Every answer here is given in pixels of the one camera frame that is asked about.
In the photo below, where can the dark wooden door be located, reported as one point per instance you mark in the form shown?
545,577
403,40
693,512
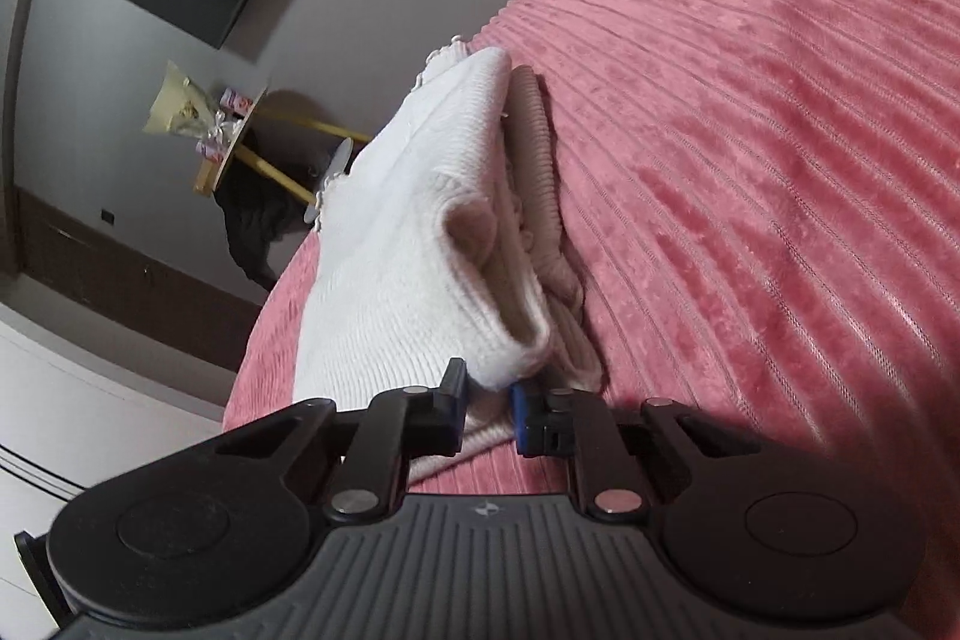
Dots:
112,280

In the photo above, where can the small wooden box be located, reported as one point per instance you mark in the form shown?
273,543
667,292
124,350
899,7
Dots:
205,177

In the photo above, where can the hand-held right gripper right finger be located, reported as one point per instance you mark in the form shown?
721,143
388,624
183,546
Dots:
525,421

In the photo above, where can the dark hanging garment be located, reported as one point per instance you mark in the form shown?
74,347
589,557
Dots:
255,220

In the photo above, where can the white knit sweater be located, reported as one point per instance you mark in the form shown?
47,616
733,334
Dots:
420,220

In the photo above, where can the pink ribbed blanket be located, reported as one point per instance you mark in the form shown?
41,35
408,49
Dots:
750,160

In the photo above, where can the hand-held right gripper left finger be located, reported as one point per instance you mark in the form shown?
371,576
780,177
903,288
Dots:
459,411

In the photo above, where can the cream wrapped flower bouquet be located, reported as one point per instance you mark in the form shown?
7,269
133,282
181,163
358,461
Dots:
176,104

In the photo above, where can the round wooden side table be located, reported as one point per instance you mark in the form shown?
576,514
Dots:
247,134

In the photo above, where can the black wall switch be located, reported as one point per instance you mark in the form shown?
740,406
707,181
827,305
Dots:
107,216

